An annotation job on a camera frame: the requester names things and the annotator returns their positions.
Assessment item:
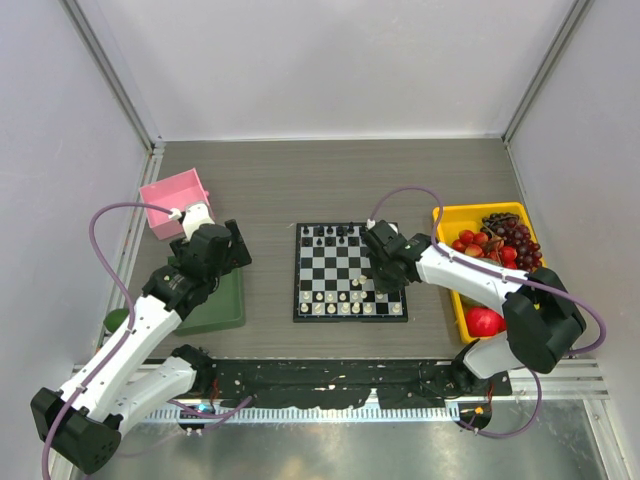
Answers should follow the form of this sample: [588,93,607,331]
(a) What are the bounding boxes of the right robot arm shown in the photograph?
[361,220,586,395]

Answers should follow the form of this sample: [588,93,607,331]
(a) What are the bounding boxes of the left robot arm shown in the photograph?
[30,202,252,478]

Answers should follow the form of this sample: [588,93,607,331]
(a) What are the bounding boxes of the green plastic tray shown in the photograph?
[174,269,245,337]

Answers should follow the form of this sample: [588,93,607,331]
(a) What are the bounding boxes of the black white chessboard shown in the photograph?
[293,222,408,323]

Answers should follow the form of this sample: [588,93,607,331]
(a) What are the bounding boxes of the pink plastic box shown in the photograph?
[139,168,215,240]

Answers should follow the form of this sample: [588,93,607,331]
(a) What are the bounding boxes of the yellow plastic bin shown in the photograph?
[432,202,539,344]

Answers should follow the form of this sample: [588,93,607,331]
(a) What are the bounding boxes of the red apple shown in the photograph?
[465,307,506,337]

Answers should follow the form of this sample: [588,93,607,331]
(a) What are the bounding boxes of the green lime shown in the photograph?
[103,308,129,333]

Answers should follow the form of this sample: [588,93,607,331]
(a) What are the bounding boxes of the purple grape bunch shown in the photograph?
[480,212,543,272]

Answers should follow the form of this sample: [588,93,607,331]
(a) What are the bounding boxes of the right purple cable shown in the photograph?
[369,186,608,439]

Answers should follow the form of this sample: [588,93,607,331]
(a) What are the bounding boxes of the purple cable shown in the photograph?
[369,186,608,439]
[39,201,251,480]

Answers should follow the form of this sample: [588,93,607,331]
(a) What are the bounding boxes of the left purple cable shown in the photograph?
[39,201,251,480]

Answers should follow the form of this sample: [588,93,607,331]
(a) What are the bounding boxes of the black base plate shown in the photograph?
[186,359,512,410]

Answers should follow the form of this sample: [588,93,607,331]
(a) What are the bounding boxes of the aluminium frame rail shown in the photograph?
[59,0,166,156]

